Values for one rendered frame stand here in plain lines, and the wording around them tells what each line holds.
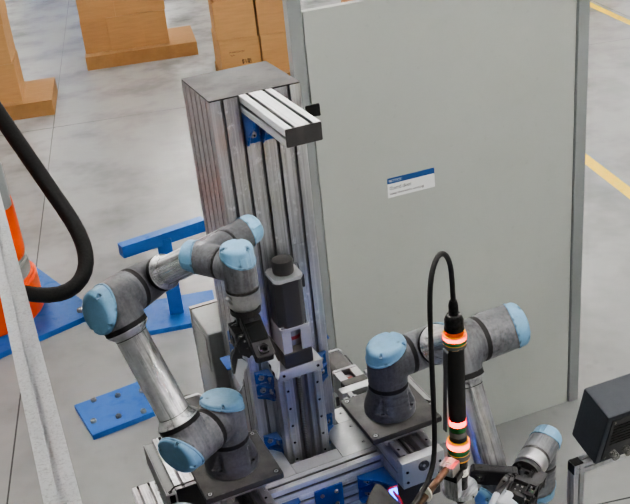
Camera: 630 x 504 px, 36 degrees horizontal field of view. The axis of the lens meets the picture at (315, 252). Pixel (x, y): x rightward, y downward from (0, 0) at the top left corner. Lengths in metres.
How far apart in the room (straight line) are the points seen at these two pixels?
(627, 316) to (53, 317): 3.19
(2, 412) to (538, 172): 2.87
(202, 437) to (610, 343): 2.99
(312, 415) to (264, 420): 0.15
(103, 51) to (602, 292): 6.94
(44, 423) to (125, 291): 1.21
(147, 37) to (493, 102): 7.52
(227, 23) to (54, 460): 8.19
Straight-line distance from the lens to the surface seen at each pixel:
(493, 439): 2.48
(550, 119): 4.01
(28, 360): 1.45
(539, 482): 2.43
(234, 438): 2.68
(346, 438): 2.97
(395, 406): 2.84
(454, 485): 1.95
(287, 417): 2.85
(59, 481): 1.21
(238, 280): 2.14
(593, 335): 5.21
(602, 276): 5.76
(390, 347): 2.77
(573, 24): 3.95
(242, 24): 9.30
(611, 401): 2.62
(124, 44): 11.01
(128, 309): 2.49
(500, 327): 2.45
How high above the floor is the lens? 2.76
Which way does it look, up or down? 27 degrees down
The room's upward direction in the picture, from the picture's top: 6 degrees counter-clockwise
